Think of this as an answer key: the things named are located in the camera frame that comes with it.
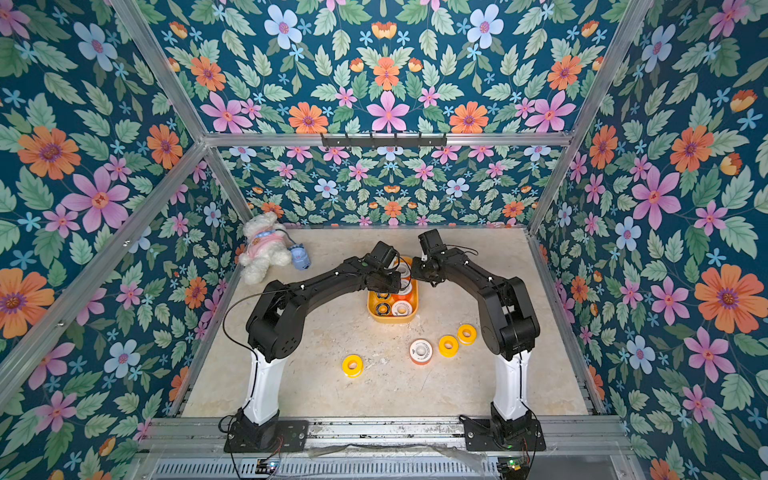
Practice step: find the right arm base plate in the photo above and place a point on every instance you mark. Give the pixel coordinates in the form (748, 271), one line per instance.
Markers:
(484, 435)

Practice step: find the white plush teddy bear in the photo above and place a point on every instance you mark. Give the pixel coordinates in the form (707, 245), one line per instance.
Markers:
(265, 246)

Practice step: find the yellow plastic storage box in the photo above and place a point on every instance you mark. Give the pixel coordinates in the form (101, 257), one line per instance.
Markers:
(372, 301)

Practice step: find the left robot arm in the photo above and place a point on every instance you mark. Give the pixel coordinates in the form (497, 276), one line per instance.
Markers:
(285, 312)

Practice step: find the aluminium front rail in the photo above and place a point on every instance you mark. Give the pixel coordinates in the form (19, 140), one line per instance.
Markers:
(564, 435)

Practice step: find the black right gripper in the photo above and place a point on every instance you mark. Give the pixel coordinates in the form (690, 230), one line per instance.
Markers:
(420, 273)

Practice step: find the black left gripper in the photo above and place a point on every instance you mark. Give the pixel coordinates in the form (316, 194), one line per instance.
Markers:
(396, 284)

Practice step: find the orange sealing tape roll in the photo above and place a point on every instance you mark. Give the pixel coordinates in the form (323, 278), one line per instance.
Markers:
(402, 308)
(421, 351)
(404, 269)
(406, 293)

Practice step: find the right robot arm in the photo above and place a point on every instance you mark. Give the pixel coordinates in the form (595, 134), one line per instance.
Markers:
(509, 328)

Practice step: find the black hook rack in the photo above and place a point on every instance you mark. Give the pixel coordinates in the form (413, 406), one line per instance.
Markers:
(370, 140)

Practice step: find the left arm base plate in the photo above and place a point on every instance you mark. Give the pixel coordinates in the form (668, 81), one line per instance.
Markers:
(288, 436)

